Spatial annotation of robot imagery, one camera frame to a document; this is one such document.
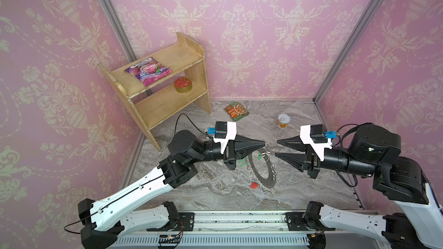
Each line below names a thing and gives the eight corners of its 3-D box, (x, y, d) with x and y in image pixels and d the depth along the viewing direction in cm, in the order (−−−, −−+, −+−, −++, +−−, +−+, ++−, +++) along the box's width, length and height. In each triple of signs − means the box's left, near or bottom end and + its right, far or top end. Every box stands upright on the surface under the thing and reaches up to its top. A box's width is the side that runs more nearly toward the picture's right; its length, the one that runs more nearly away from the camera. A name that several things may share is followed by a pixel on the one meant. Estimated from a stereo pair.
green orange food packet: (235, 122, 112) (235, 120, 110) (223, 109, 119) (223, 106, 117) (249, 114, 116) (249, 112, 114) (237, 102, 123) (237, 100, 122)
